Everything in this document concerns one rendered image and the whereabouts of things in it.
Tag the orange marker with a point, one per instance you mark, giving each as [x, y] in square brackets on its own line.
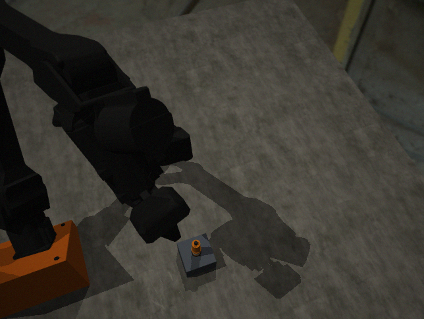
[196, 249]

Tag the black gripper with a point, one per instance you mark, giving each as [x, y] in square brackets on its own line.
[155, 211]

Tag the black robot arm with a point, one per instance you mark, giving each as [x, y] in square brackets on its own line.
[98, 107]

